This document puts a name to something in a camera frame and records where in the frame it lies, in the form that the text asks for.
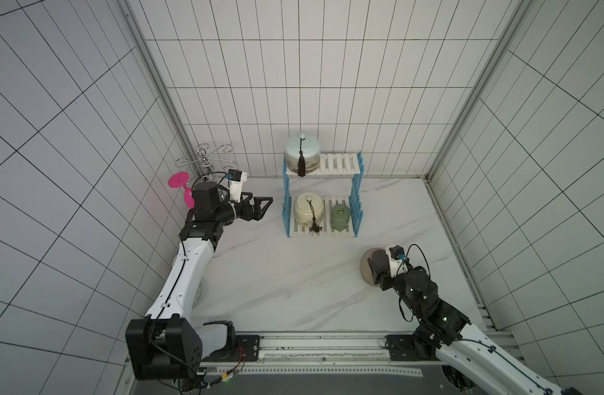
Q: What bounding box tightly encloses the brown clay tea canister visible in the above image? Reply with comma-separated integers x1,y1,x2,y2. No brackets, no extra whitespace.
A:
360,248,387,287

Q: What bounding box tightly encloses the small green tea canister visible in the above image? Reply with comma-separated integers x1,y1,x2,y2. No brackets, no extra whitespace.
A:
330,203,351,231

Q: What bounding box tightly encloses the pale blue tasselled tea canister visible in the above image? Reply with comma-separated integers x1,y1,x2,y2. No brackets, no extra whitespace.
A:
285,133,321,177

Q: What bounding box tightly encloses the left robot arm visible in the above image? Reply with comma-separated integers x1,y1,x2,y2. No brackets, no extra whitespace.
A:
125,181,273,383

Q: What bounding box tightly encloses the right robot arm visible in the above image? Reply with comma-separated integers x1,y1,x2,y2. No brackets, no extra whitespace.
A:
360,245,580,394

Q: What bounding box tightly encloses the cream tasselled tea canister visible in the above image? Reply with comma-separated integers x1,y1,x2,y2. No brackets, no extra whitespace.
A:
294,192,324,234

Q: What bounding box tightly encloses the chrome cup holder stand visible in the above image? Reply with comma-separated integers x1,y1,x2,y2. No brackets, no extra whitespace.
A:
175,143,238,181

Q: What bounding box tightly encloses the pink plastic goblet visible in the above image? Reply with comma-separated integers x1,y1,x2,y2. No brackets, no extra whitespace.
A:
168,171,195,209

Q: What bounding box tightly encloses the patterned ceramic plate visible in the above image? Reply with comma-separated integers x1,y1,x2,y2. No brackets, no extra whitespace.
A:
193,279,203,307

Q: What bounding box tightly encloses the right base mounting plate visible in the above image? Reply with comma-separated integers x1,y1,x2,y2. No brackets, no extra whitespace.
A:
384,334,438,362

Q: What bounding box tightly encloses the base mounting plate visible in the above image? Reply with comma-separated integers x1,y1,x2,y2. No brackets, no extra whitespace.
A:
203,335,262,362
384,334,438,362

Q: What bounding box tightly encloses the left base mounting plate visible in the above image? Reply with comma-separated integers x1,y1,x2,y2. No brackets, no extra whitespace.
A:
203,335,262,362

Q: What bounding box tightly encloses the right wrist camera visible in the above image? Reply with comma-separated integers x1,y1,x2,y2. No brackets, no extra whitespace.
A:
385,245,408,278

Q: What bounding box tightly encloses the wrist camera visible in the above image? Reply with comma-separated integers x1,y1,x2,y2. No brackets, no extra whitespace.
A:
385,245,408,278
226,169,248,202

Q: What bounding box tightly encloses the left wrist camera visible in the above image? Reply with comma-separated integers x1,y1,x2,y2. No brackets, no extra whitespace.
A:
226,169,248,202

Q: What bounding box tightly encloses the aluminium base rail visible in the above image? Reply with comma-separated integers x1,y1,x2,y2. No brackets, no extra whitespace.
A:
126,330,525,379

